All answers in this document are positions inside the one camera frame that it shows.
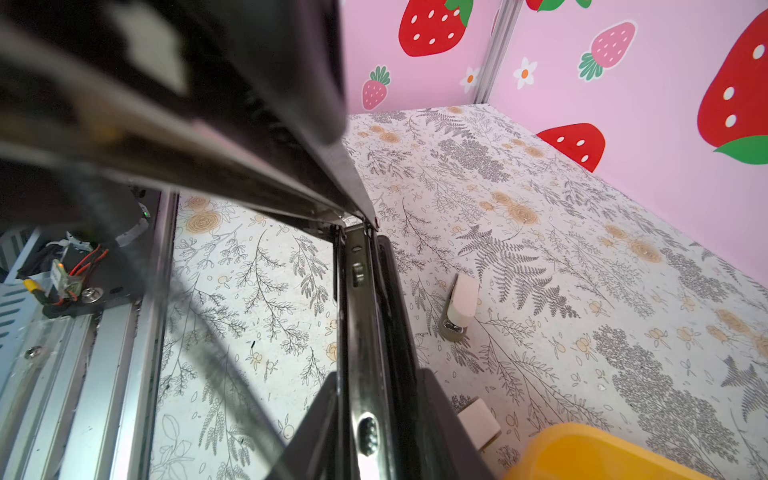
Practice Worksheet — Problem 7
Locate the yellow plastic tray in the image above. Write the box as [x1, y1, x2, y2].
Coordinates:
[505, 423, 709, 480]

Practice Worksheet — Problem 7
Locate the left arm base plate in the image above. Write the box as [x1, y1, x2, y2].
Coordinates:
[13, 187, 161, 318]

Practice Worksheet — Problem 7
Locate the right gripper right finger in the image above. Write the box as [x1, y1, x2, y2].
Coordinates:
[416, 368, 494, 480]

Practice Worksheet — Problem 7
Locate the aluminium front rail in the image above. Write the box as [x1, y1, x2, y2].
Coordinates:
[1, 192, 178, 479]

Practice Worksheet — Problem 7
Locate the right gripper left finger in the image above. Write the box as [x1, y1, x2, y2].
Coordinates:
[266, 373, 339, 479]

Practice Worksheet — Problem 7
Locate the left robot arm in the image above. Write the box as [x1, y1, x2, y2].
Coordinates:
[1, 1, 192, 239]

